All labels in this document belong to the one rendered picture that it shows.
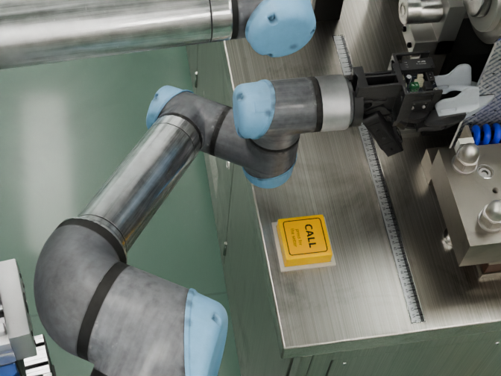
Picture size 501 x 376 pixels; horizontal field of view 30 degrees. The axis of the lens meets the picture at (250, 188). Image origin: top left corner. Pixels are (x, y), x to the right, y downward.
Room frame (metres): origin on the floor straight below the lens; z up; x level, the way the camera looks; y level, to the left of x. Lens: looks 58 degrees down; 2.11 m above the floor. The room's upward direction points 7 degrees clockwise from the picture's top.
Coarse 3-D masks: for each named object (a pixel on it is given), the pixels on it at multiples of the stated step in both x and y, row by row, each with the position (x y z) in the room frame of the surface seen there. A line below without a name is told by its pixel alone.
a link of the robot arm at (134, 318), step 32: (128, 288) 0.44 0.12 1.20; (160, 288) 0.44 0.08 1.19; (96, 320) 0.40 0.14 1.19; (128, 320) 0.40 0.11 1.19; (160, 320) 0.40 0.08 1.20; (192, 320) 0.41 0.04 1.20; (224, 320) 0.42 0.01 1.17; (96, 352) 0.37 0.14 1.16; (128, 352) 0.37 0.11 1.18; (160, 352) 0.37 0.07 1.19; (192, 352) 0.37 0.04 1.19
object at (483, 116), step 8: (496, 48) 0.84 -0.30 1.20; (496, 56) 0.84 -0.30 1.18; (488, 64) 0.84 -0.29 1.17; (496, 64) 0.84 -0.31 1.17; (488, 72) 0.84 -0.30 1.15; (496, 72) 0.85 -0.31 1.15; (480, 80) 0.84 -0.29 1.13; (488, 80) 0.84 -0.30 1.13; (496, 80) 0.85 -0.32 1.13; (480, 88) 0.84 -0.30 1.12; (488, 88) 0.85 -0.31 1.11; (496, 88) 0.85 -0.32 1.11; (496, 96) 0.85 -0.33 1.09; (488, 104) 0.85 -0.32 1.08; (496, 104) 0.85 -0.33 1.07; (480, 112) 0.85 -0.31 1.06; (488, 112) 0.85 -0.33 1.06; (496, 112) 0.85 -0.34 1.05; (464, 120) 0.84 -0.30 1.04; (472, 120) 0.85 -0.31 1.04; (480, 120) 0.85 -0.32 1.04; (488, 120) 0.85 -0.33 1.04; (496, 120) 0.86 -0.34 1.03
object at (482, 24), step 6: (492, 0) 0.86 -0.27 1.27; (498, 0) 0.85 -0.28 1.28; (492, 6) 0.86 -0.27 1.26; (498, 6) 0.85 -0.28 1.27; (492, 12) 0.85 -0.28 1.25; (498, 12) 0.85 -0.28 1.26; (474, 18) 0.88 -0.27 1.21; (480, 18) 0.87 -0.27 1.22; (486, 18) 0.86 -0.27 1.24; (492, 18) 0.85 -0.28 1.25; (498, 18) 0.84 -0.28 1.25; (474, 24) 0.88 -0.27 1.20; (480, 24) 0.87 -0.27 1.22; (486, 24) 0.85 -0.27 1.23; (492, 24) 0.84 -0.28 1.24; (480, 30) 0.86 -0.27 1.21; (486, 30) 0.85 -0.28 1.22
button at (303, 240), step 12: (312, 216) 0.72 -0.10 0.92; (288, 228) 0.69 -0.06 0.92; (300, 228) 0.70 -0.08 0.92; (312, 228) 0.70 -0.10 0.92; (324, 228) 0.70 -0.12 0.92; (288, 240) 0.67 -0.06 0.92; (300, 240) 0.68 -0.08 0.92; (312, 240) 0.68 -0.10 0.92; (324, 240) 0.68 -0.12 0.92; (288, 252) 0.65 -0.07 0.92; (300, 252) 0.66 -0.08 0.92; (312, 252) 0.66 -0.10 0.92; (324, 252) 0.66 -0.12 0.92; (288, 264) 0.64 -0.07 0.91; (300, 264) 0.65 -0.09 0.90
